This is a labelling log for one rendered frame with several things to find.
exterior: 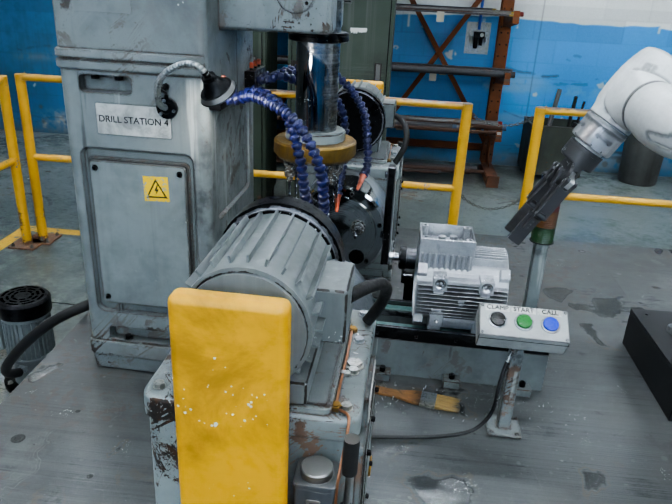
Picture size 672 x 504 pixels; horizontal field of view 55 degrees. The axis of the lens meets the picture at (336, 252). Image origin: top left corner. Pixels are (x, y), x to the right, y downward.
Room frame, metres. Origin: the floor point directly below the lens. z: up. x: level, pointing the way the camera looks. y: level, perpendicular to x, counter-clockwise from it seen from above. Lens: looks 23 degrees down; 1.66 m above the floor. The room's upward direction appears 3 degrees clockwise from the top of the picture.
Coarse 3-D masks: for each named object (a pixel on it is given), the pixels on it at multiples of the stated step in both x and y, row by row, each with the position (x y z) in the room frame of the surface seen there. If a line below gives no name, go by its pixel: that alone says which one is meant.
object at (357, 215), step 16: (352, 176) 1.68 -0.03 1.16; (368, 176) 1.73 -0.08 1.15; (352, 192) 1.58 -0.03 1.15; (368, 192) 1.61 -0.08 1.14; (384, 192) 1.73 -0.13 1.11; (352, 208) 1.58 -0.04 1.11; (368, 208) 1.58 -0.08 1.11; (384, 208) 1.63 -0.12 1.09; (336, 224) 1.58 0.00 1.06; (352, 224) 1.57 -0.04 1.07; (368, 224) 1.57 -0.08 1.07; (352, 240) 1.58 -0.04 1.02; (368, 240) 1.57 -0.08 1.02; (352, 256) 1.57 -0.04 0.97; (368, 256) 1.58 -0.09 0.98
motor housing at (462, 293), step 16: (416, 256) 1.42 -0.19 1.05; (480, 256) 1.31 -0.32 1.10; (496, 256) 1.32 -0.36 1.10; (416, 272) 1.42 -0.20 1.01; (432, 272) 1.29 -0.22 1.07; (448, 272) 1.29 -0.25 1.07; (464, 272) 1.29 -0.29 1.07; (480, 272) 1.29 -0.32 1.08; (496, 272) 1.29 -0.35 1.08; (416, 288) 1.27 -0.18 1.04; (432, 288) 1.26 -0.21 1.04; (448, 288) 1.27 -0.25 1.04; (464, 288) 1.25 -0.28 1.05; (496, 288) 1.26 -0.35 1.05; (416, 304) 1.26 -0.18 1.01; (432, 304) 1.26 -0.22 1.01; (448, 304) 1.26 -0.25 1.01; (464, 304) 1.25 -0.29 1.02; (448, 320) 1.26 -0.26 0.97; (464, 320) 1.25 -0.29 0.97
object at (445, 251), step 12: (420, 228) 1.36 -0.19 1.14; (432, 228) 1.39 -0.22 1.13; (444, 228) 1.39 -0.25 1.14; (456, 228) 1.39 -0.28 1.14; (468, 228) 1.38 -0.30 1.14; (420, 240) 1.30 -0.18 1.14; (432, 240) 1.30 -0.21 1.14; (444, 240) 1.30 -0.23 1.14; (456, 240) 1.30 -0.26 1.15; (468, 240) 1.30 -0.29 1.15; (420, 252) 1.30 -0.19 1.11; (432, 252) 1.30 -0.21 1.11; (444, 252) 1.30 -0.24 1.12; (456, 252) 1.29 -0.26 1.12; (468, 252) 1.29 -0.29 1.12; (432, 264) 1.30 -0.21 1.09; (444, 264) 1.29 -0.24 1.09; (456, 264) 1.29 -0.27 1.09; (468, 264) 1.29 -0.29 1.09
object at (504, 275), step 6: (420, 264) 1.29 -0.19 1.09; (426, 264) 1.29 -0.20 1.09; (420, 270) 1.28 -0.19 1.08; (426, 270) 1.28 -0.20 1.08; (504, 270) 1.27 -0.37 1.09; (510, 270) 1.27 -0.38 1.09; (504, 276) 1.26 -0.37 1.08; (510, 276) 1.26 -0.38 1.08; (504, 282) 1.27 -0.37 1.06; (414, 318) 1.28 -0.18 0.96; (420, 318) 1.28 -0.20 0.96
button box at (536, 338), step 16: (480, 304) 1.13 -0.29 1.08; (496, 304) 1.12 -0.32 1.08; (480, 320) 1.10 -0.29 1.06; (512, 320) 1.09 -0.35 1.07; (560, 320) 1.09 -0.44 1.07; (480, 336) 1.08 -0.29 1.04; (496, 336) 1.07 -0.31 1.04; (512, 336) 1.07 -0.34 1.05; (528, 336) 1.07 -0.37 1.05; (544, 336) 1.06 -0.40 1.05; (560, 336) 1.06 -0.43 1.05; (560, 352) 1.08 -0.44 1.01
